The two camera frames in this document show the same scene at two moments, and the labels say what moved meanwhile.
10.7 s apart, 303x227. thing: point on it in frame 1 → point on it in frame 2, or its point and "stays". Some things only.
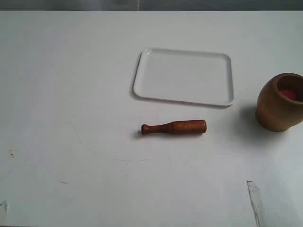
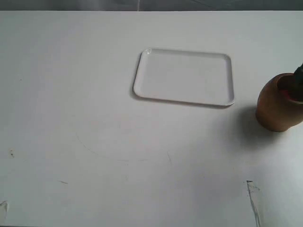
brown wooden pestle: (199, 126) → (296, 91)
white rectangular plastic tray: (187, 76) stays
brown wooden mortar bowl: (280, 101) stays
